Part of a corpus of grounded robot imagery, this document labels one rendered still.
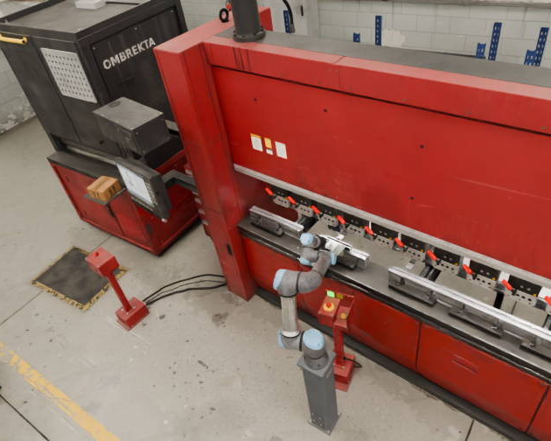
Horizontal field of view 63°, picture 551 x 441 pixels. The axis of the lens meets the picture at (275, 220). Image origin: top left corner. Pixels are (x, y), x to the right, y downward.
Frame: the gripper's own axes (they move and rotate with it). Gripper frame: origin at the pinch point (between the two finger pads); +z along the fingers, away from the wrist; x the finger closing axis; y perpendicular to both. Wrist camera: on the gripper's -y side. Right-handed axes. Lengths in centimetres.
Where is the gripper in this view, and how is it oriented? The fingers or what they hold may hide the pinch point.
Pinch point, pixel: (325, 249)
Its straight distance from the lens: 308.2
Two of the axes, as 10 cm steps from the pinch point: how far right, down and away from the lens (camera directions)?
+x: -7.9, -3.1, 5.3
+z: 4.9, 2.0, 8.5
